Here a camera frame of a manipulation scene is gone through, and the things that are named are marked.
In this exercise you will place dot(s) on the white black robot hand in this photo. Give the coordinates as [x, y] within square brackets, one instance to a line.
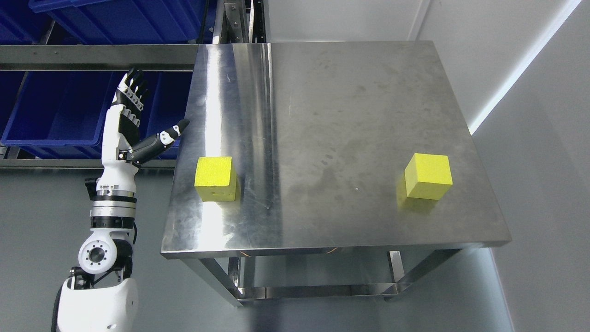
[122, 147]

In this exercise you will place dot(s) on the blue bin upper left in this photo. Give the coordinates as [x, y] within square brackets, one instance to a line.
[119, 22]

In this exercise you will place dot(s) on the blue bin mid left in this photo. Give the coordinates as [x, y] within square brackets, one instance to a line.
[61, 114]

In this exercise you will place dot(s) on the stainless steel table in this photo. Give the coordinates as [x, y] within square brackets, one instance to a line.
[320, 134]

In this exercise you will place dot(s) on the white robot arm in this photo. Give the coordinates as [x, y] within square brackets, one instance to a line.
[99, 294]

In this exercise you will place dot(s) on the yellow foam block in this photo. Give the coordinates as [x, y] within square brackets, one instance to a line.
[216, 179]
[428, 176]

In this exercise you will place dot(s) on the metal shelf rack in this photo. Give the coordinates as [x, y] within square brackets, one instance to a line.
[155, 57]

